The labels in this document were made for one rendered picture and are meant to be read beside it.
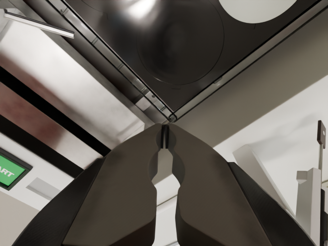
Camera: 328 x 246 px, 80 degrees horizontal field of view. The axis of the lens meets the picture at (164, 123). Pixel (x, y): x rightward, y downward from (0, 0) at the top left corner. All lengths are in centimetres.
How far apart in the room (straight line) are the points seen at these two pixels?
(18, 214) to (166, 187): 221
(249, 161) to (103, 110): 21
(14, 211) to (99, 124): 212
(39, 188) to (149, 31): 25
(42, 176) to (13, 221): 226
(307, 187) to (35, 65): 33
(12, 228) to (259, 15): 263
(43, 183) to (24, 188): 3
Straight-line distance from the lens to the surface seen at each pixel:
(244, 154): 24
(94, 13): 26
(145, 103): 33
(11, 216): 250
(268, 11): 27
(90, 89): 30
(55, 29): 28
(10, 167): 31
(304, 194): 20
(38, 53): 31
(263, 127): 24
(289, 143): 27
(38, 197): 34
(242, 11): 26
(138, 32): 25
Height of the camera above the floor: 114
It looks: 59 degrees down
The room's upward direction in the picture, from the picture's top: 179 degrees clockwise
